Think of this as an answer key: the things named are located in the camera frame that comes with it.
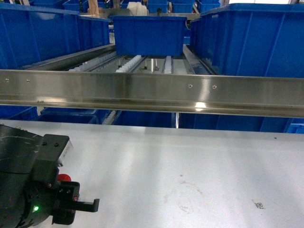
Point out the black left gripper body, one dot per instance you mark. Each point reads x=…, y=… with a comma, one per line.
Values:
x=68, y=191

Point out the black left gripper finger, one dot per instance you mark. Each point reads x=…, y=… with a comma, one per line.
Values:
x=87, y=206

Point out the red mushroom push button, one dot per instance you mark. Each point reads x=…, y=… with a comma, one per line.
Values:
x=63, y=177

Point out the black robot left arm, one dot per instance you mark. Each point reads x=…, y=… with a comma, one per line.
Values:
x=31, y=189

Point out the blue bin centre upper shelf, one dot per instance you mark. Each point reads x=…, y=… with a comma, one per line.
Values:
x=149, y=35

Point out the large blue bin left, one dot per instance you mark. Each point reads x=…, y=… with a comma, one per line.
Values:
x=31, y=34

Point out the large blue bin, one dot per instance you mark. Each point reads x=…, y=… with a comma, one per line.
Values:
x=247, y=39
x=31, y=34

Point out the large blue bin right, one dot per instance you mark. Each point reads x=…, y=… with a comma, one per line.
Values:
x=247, y=39

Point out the steel shelf front rail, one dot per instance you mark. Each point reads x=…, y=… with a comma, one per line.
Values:
x=234, y=95

